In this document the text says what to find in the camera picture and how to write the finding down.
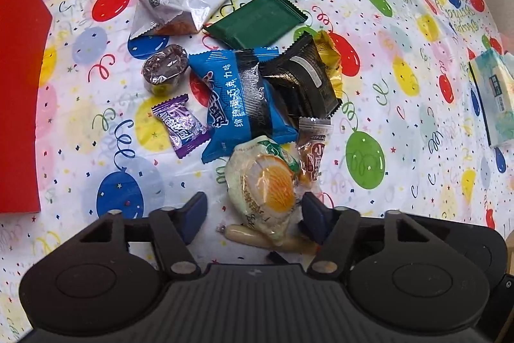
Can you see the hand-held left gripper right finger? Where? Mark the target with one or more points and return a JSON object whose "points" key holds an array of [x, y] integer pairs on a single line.
{"points": [[316, 217]]}

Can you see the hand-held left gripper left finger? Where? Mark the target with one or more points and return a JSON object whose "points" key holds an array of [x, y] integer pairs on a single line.
{"points": [[196, 215]]}

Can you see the pale egg yolk pastry packet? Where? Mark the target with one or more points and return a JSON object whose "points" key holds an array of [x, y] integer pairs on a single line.
{"points": [[261, 182]]}

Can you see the yellow snack packet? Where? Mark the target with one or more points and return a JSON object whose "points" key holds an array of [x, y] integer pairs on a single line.
{"points": [[327, 45]]}

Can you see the red box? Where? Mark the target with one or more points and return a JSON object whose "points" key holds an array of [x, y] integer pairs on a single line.
{"points": [[20, 86]]}

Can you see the pale sausage stick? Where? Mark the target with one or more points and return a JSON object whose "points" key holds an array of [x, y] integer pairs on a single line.
{"points": [[241, 234]]}

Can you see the small orange clear packet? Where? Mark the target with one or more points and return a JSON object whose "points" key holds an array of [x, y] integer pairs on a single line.
{"points": [[315, 154]]}

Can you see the purple candy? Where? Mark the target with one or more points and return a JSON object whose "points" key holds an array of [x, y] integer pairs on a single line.
{"points": [[182, 126]]}

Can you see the blue snack packet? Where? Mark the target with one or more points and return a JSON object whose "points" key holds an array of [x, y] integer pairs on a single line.
{"points": [[233, 94]]}

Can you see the black snack packet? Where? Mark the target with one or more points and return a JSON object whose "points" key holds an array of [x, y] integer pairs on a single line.
{"points": [[297, 82]]}

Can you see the round foil-lidded cup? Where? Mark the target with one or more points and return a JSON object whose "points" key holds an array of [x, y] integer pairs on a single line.
{"points": [[164, 65]]}

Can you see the balloon printed tablecloth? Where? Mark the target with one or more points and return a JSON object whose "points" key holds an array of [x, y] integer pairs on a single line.
{"points": [[401, 45]]}

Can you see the dark green snack packet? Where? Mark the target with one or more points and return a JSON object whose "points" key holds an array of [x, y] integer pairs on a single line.
{"points": [[253, 21]]}

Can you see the pale blue tissue pack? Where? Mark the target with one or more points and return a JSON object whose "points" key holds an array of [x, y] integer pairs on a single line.
{"points": [[496, 98]]}

